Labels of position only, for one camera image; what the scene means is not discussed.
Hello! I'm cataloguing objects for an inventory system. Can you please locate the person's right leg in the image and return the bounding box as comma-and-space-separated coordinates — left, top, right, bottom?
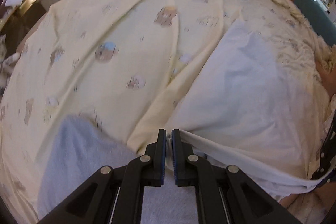
315, 60, 336, 94

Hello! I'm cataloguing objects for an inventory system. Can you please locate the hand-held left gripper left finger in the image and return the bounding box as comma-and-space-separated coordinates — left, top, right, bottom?
38, 129, 167, 224

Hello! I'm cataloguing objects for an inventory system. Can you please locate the bear print duvet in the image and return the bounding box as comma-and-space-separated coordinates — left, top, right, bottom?
0, 0, 336, 224

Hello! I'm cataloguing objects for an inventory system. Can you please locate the grey tabby cat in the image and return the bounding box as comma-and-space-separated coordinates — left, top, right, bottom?
0, 35, 20, 83

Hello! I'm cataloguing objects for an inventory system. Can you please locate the light blue t-shirt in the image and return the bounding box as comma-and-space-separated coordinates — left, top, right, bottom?
37, 114, 200, 224

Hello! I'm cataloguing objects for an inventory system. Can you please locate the white printed t-shirt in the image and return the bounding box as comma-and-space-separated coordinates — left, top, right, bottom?
168, 21, 331, 201

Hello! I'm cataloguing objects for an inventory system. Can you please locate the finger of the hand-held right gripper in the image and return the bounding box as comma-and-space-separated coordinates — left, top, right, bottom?
310, 119, 336, 182

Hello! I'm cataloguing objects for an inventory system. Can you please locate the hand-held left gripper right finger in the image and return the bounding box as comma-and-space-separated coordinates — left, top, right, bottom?
171, 129, 302, 224

